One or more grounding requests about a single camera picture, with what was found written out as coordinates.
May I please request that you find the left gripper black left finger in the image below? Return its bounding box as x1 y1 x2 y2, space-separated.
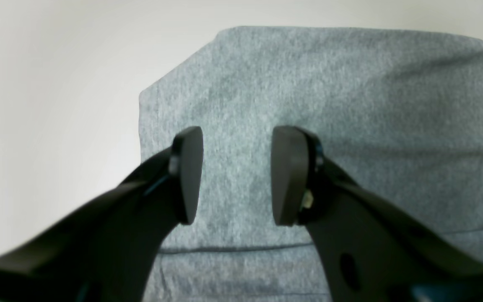
0 126 204 302

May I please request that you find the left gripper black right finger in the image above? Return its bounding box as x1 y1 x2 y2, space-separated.
271 125 483 302

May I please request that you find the grey T-shirt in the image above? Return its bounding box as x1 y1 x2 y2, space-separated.
138 26 483 302

